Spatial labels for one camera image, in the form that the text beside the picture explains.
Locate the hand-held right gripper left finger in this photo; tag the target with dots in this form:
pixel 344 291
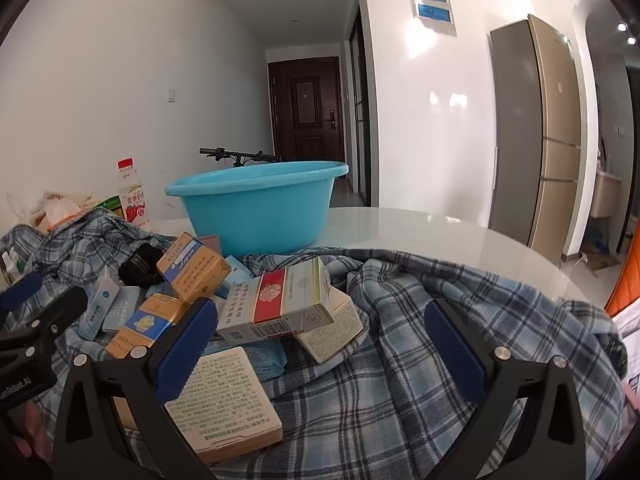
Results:
pixel 186 347

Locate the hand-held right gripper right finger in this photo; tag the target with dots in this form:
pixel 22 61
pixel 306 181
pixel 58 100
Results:
pixel 452 352

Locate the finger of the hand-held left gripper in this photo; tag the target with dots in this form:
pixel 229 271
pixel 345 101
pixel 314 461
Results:
pixel 20 287
pixel 60 307

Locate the light blue tower print box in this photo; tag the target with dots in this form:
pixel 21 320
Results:
pixel 97 305

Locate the cream box with printed text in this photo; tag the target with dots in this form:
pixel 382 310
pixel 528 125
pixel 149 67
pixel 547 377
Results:
pixel 230 405

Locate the red and white cigarette box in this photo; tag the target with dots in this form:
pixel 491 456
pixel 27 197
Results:
pixel 280 305

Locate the light blue plastic basin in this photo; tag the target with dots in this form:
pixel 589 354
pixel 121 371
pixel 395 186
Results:
pixel 257 205

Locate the person's left hand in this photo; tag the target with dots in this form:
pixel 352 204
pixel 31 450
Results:
pixel 32 432

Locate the yellow box with blue emblem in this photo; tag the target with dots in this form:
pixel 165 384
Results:
pixel 145 325

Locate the blue plaid cloth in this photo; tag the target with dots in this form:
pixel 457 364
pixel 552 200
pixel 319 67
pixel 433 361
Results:
pixel 400 320

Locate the pale blue flat box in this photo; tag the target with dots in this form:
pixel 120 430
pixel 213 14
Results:
pixel 124 310

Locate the orange box with blue top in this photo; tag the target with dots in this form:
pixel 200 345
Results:
pixel 200 272

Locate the light blue tissue packet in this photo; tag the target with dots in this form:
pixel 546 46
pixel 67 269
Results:
pixel 265 360
pixel 237 272

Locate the crumpled white tissue bag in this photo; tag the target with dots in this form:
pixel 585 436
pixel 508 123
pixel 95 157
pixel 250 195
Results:
pixel 57 210

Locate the black knit glove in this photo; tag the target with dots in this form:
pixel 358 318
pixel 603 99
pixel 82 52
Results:
pixel 140 265

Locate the cream cardboard box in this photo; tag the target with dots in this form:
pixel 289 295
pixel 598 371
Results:
pixel 332 337

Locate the white milk bottle red cap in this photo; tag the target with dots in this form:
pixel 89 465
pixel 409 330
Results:
pixel 134 197

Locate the cardboard piece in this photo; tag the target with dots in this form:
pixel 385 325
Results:
pixel 600 260

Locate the orange chair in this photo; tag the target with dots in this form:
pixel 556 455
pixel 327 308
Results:
pixel 625 280

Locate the black bicycle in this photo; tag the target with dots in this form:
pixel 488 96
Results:
pixel 235 155

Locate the tall beige refrigerator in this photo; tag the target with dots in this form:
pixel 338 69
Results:
pixel 540 135

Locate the black framed glass door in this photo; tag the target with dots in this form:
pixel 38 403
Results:
pixel 360 110

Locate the dark brown entrance door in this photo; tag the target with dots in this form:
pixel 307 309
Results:
pixel 307 110

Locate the grey wall panel blue covers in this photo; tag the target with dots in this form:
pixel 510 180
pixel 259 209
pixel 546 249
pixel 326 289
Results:
pixel 432 5

